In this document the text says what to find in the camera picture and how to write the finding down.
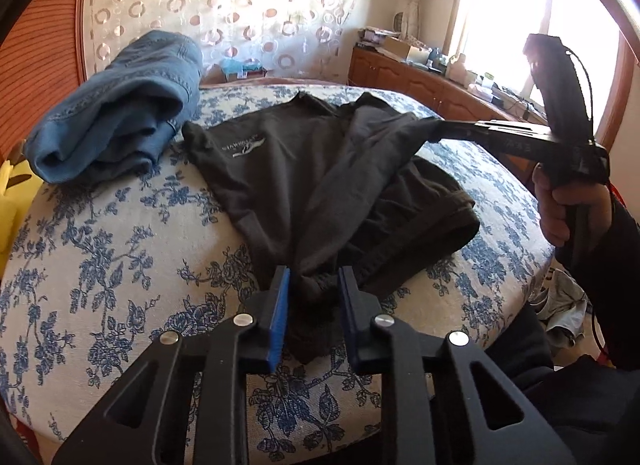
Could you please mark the window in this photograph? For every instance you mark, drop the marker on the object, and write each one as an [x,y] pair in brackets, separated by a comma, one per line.
[510,20]

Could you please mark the person's dark clothing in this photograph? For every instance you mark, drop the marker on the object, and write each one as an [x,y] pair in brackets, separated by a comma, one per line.
[575,395]

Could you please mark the blue jeans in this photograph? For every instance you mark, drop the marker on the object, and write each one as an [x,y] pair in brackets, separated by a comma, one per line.
[120,105]

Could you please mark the person's right forearm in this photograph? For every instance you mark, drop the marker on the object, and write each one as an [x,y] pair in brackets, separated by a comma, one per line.
[617,265]

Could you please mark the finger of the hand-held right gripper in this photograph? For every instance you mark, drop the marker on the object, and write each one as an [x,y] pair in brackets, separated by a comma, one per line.
[495,137]

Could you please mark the person's right hand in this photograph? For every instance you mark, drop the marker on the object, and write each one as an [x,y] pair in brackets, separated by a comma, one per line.
[555,215]

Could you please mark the wooden cabinet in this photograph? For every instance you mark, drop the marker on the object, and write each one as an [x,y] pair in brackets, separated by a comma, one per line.
[400,80]

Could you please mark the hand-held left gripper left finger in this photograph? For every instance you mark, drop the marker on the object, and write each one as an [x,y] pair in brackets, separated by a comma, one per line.
[280,325]

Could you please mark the black pants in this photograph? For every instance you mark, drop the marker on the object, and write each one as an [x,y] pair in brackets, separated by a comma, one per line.
[320,185]

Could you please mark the wooden headboard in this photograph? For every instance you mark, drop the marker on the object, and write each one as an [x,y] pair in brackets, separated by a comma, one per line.
[40,45]

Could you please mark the sheer circle-patterned curtain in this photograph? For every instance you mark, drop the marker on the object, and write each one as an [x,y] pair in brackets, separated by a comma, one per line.
[225,0]

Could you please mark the crumpled clothes on floor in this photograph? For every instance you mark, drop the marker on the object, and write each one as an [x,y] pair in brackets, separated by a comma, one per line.
[565,305]

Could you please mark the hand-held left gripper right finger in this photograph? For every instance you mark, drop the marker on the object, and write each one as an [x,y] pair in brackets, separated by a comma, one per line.
[350,325]

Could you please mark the blue floral bedspread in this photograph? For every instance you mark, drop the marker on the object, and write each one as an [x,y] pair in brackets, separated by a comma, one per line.
[125,265]

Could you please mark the cardboard box with teal cloth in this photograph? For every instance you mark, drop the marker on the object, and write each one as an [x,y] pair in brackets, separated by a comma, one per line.
[237,67]

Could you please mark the yellow plush toy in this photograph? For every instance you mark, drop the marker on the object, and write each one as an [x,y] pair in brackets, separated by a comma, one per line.
[15,190]

